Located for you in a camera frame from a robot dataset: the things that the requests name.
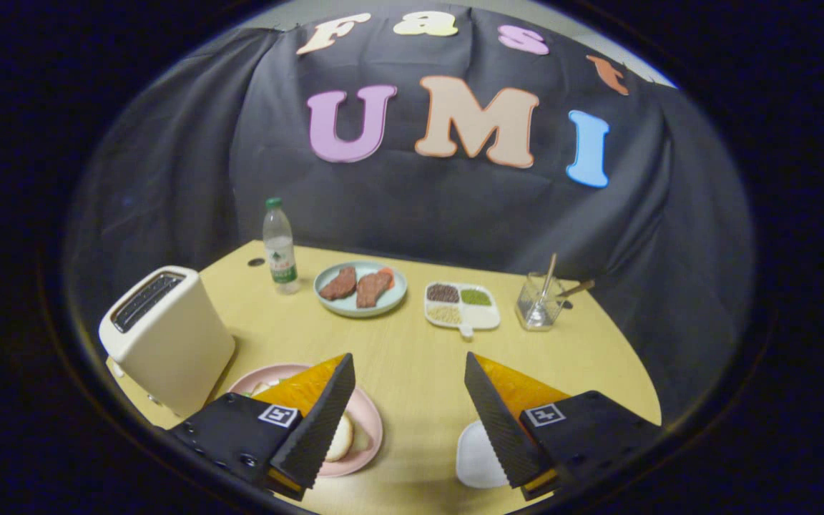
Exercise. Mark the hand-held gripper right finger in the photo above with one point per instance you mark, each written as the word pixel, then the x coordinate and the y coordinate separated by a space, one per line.
pixel 498 429

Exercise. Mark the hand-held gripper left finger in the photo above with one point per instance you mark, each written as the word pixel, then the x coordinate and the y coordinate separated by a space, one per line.
pixel 322 422

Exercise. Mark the white bread slice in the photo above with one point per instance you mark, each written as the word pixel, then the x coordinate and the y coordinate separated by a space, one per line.
pixel 340 438

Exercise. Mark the white square plate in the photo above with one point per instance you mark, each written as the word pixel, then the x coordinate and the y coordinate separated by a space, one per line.
pixel 476 458

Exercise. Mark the pink round plate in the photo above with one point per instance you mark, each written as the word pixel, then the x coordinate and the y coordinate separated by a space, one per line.
pixel 373 415

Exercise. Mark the white divided seasoning tray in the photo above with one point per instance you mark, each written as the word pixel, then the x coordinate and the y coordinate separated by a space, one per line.
pixel 483 317

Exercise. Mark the clear glass cup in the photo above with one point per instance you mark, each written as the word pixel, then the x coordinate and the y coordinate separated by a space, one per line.
pixel 537 315

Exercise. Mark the pale yellow beans pile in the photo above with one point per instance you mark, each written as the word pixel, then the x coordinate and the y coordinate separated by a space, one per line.
pixel 444 313

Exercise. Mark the green beans pile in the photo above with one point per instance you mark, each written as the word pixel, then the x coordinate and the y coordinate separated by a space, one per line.
pixel 476 297

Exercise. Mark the brown meat piece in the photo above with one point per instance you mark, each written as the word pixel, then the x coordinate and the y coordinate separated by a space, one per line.
pixel 339 283
pixel 373 287

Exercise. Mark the dark brown seeds pile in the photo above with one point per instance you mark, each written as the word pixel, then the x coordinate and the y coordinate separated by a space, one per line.
pixel 443 292

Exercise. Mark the light blue plate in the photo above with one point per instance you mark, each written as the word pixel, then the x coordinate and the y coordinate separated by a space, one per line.
pixel 398 293

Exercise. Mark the small brown spoon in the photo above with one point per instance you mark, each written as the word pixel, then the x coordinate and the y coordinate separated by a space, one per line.
pixel 575 289

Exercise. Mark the orange food piece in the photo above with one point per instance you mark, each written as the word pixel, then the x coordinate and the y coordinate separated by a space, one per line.
pixel 388 272

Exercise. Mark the wooden stick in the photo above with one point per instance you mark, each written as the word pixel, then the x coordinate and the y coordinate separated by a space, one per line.
pixel 548 274

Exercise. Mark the cream white toaster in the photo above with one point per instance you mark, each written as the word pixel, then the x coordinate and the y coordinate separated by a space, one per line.
pixel 176 343

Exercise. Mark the clear plastic water bottle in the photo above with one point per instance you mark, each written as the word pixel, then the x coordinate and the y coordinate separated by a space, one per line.
pixel 281 250

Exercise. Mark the black backdrop cloth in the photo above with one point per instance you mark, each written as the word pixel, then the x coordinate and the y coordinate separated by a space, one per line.
pixel 455 207

